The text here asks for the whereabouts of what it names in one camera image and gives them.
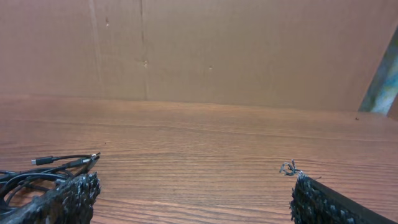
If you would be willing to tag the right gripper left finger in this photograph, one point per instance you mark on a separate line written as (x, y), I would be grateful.
(71, 202)

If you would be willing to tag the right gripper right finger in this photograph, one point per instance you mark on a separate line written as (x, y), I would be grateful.
(315, 203)

